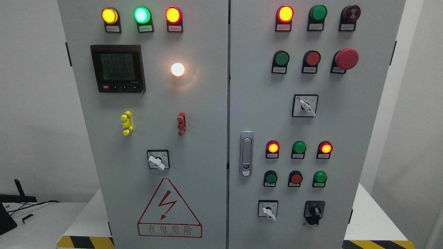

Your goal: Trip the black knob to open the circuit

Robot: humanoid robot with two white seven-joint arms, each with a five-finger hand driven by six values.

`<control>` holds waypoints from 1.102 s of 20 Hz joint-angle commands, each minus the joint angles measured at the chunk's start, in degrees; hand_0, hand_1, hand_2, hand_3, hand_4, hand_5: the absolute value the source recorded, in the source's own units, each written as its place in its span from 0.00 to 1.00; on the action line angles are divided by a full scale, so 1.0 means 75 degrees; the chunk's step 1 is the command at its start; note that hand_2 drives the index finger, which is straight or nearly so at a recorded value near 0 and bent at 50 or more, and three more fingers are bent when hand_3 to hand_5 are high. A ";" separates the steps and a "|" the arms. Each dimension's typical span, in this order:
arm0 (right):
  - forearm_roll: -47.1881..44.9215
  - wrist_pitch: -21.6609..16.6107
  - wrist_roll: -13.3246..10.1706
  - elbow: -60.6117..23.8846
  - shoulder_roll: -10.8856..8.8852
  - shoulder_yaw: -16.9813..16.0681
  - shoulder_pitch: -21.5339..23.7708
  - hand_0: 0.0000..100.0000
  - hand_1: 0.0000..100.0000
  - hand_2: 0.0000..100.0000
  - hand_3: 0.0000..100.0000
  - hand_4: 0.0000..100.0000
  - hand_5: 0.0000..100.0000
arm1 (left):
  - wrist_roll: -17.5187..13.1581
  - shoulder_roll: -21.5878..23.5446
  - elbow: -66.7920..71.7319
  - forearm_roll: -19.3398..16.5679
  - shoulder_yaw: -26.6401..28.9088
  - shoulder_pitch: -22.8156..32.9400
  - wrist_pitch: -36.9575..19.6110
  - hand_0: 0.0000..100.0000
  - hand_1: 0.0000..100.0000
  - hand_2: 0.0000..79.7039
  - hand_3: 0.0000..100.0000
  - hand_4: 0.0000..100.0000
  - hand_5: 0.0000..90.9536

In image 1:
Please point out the black device with antenna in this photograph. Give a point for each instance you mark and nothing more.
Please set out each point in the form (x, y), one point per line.
(17, 198)

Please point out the red push button lower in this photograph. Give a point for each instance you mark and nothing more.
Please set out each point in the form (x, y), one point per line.
(295, 179)

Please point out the red push button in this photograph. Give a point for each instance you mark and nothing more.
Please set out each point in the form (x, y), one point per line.
(310, 62)
(295, 179)

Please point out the green push button upper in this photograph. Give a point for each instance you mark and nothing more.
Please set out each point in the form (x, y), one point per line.
(280, 62)

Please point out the black digital power meter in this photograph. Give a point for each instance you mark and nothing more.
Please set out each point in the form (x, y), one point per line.
(118, 68)

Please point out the silver door latch handle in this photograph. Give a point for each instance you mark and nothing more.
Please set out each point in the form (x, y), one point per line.
(246, 153)

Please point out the red indicator light top right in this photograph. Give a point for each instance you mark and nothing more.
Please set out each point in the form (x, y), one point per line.
(283, 20)

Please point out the green lit indicator light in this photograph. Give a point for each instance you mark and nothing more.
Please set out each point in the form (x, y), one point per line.
(143, 20)

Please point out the upper right selector switch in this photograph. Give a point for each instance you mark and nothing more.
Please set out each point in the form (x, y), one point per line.
(304, 105)

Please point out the green indicator light lower right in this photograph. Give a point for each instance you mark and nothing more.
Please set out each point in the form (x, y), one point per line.
(319, 179)

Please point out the red terminal connector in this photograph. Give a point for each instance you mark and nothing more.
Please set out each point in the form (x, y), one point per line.
(181, 118)

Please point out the yellow indicator light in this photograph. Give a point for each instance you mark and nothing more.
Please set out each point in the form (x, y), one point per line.
(111, 19)

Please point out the left door selector switch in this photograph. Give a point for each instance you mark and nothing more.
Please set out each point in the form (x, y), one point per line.
(158, 159)

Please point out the dark red buzzer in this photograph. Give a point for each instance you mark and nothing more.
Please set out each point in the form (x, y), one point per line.
(349, 15)

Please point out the red indicator light middle left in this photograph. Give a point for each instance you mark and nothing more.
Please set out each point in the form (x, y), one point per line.
(272, 150)

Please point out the green indicator light middle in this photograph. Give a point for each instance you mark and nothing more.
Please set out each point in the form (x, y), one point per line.
(298, 150)

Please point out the lower white selector switch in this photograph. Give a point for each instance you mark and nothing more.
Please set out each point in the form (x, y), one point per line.
(268, 209)

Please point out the red indicator light middle right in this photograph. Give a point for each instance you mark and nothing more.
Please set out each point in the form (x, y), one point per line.
(324, 150)

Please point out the grey electrical control cabinet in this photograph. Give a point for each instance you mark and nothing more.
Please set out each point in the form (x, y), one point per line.
(227, 48)

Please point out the red high voltage warning sticker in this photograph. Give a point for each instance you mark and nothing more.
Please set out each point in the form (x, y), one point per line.
(168, 215)

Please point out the green push button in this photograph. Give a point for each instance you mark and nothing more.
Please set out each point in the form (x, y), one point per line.
(270, 178)
(280, 62)

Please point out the black rotary knob switch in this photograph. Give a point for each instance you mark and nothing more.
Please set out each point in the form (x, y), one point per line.
(313, 211)

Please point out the white lit indicator lamp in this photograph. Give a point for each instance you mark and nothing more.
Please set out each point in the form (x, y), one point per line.
(177, 69)

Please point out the red emergency stop button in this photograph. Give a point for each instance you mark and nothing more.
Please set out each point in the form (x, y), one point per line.
(344, 60)

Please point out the small black white adapter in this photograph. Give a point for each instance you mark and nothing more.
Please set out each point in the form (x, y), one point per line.
(28, 218)

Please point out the red indicator light left door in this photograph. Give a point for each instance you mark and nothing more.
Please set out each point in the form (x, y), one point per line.
(174, 20)

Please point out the red push button upper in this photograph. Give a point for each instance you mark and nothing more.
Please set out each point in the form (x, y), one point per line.
(310, 62)

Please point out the yellow terminal connector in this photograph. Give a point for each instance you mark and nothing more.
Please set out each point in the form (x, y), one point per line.
(127, 123)

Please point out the green indicator light top right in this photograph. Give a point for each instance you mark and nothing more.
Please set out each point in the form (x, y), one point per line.
(316, 18)

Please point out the green push button lower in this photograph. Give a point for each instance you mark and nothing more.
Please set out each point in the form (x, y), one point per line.
(270, 178)

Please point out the black object at left edge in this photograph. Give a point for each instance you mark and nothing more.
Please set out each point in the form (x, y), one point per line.
(7, 223)

